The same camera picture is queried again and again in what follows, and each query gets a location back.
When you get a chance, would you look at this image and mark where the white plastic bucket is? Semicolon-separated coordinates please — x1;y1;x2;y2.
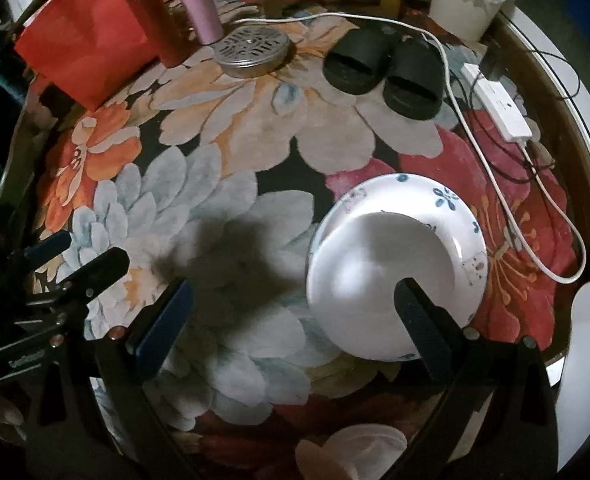
429;0;518;43

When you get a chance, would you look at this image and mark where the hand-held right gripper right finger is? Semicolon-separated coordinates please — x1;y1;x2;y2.
385;278;560;480

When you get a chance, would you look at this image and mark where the round perforated metal lid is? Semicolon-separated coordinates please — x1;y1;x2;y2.
214;27;296;79

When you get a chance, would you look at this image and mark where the bear print white plate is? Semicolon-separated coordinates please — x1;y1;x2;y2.
309;173;489;362

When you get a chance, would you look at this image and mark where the white cable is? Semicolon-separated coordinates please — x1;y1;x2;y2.
230;12;586;283

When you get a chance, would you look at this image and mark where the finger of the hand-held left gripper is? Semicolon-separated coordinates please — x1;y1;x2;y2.
55;247;131;307
5;230;73;271

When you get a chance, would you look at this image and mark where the red metal bottle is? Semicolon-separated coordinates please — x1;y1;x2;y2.
124;0;196;68

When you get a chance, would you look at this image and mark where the black slipper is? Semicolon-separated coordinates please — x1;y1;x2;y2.
382;40;446;121
322;27;393;95

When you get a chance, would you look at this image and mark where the white power strip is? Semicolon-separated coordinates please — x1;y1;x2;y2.
462;63;532;143

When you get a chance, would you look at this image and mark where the red paper bag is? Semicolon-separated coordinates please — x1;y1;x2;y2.
14;0;161;111

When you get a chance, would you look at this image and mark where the floral printed mat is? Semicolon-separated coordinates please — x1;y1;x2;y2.
25;5;583;480

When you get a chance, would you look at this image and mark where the person's right hand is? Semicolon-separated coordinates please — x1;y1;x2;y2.
295;437;356;480

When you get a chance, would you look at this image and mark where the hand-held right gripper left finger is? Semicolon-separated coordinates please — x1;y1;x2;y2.
22;280;201;480

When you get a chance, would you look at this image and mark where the pink metal bottle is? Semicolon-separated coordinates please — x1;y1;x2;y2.
167;0;224;46

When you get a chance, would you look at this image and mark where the black cable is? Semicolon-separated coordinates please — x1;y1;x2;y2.
467;45;580;183

